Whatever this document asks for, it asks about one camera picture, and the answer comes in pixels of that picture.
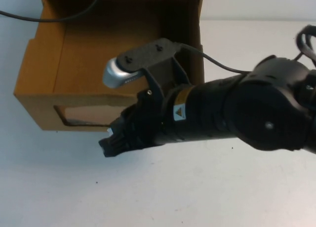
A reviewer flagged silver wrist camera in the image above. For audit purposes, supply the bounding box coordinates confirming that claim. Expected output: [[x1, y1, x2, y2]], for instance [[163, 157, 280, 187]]
[[102, 57, 144, 86]]

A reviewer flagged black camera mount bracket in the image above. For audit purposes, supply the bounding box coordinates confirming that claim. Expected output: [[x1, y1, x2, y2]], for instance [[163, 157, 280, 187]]
[[116, 38, 191, 100]]

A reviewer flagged thin black cable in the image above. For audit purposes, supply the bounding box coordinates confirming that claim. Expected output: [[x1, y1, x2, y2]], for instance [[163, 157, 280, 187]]
[[0, 0, 102, 23]]

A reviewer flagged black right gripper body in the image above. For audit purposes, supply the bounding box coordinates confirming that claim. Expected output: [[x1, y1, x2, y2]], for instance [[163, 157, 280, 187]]
[[116, 88, 165, 154]]

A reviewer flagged black camera cable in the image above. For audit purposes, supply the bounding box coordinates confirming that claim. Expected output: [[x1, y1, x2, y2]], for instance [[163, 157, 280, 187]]
[[175, 42, 249, 74]]

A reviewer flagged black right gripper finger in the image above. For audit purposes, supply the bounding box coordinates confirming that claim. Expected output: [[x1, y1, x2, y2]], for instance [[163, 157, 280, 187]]
[[109, 108, 136, 138], [98, 135, 129, 158]]

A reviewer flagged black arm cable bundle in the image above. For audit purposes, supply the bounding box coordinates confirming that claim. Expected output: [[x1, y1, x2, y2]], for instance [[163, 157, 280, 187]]
[[293, 24, 316, 63]]

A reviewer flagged cardboard drawer with wavy window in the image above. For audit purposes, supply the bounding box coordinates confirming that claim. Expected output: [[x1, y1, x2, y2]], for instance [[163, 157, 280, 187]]
[[13, 0, 205, 133]]

